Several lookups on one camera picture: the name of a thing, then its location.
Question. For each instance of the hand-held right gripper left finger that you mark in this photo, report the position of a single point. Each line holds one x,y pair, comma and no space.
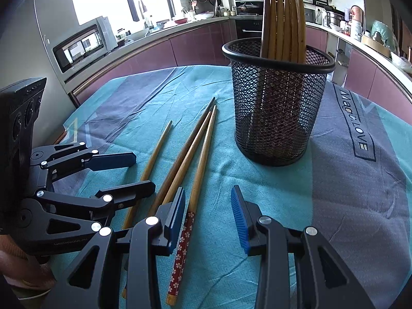
177,222

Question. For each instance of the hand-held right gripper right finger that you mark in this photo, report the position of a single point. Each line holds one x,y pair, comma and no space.
239,222

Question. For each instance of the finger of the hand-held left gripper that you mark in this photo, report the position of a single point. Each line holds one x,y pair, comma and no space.
128,193
109,162

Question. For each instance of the floral-tipped wooden chopstick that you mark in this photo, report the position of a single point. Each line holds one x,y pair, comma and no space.
154,157
201,173
185,165
207,109

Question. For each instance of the black mesh holder cup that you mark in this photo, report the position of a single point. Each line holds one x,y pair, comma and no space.
273,119

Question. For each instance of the bundle of wooden chopsticks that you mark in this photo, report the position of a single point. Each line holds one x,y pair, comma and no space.
283,22

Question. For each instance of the person's left hand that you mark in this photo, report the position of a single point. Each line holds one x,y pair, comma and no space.
22,270

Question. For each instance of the teal and grey tablecloth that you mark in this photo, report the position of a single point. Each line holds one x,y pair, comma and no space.
289,199

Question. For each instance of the countertop microwave oven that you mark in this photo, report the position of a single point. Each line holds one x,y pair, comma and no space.
83,43

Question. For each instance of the pink kitchen counter cabinets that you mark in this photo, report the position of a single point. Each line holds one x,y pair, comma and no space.
363,67
193,45

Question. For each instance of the pink bowl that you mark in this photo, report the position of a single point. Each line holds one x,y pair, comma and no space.
180,21

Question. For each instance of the wide white bowl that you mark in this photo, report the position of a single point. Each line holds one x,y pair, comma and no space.
203,15

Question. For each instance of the built-in black oven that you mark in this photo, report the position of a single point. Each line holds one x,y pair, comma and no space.
247,27

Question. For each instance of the pot with glass lid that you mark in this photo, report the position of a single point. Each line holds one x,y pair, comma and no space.
247,6

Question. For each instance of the steel cooking pot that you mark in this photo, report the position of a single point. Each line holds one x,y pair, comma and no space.
333,19

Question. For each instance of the white plastic bag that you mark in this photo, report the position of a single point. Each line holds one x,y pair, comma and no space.
402,62

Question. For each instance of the teal food cover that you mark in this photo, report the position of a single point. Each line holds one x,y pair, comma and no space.
384,35

